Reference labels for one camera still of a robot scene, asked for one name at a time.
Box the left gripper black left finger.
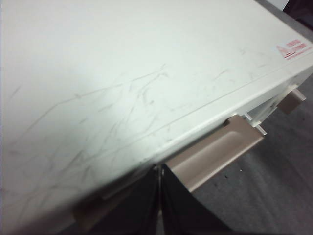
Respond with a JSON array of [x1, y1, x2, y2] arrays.
[[90, 166, 160, 235]]

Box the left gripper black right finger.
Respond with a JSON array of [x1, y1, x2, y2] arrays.
[[160, 163, 232, 235]]

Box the oven door with beige handle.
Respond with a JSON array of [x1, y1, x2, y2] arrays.
[[73, 111, 268, 225]]

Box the cream white toaster oven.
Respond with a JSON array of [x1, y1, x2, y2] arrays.
[[0, 0, 313, 232]]

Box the beige oven knob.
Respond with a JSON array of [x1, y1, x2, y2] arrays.
[[278, 87, 308, 115]]

